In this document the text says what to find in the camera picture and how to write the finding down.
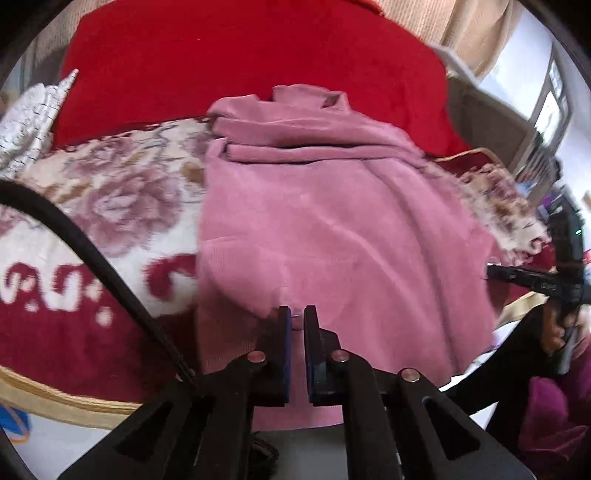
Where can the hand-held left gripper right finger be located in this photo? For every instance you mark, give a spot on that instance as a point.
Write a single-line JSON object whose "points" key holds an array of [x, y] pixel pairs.
{"points": [[310, 369]]}

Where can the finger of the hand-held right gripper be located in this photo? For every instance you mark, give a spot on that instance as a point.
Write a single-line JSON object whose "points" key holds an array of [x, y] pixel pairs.
{"points": [[517, 277]]}

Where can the window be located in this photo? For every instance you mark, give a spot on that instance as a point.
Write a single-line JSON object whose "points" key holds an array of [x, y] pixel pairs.
{"points": [[551, 106]]}

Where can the grey bed headboard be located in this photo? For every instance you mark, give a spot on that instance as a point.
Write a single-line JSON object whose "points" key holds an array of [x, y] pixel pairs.
{"points": [[485, 120]]}

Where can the person's right hand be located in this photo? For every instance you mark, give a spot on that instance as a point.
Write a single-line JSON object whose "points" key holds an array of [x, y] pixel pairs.
{"points": [[551, 334]]}

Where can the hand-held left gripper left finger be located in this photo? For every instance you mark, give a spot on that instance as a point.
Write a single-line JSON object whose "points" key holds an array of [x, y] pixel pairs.
{"points": [[286, 355]]}

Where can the white patterned cloth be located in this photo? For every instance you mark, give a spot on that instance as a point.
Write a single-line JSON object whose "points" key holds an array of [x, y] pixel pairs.
{"points": [[27, 120]]}

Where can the red quilt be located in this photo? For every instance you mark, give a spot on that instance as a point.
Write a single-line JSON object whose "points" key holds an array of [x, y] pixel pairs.
{"points": [[231, 60]]}

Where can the floral plush blanket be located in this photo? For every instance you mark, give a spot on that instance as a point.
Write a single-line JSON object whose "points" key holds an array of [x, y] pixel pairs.
{"points": [[115, 221]]}

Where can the person's magenta clothing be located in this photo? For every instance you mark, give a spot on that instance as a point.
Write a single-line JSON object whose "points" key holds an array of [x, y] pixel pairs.
{"points": [[558, 415]]}

